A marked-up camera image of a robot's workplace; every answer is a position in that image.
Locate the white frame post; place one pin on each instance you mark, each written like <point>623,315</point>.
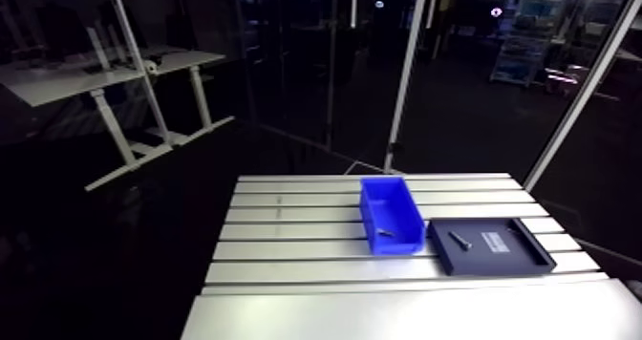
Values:
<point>404,81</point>
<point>131,43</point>
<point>582,96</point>

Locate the display rack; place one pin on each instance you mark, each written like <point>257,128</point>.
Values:
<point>526,41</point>

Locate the blue bin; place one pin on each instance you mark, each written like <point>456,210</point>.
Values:
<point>396,241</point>

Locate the white desk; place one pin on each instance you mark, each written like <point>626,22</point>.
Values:
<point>60,83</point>
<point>185,59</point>

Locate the steel bolt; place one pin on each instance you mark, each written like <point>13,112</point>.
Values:
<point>386,233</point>
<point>459,239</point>

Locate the dark blue-grey tray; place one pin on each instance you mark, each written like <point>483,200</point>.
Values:
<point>501,262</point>

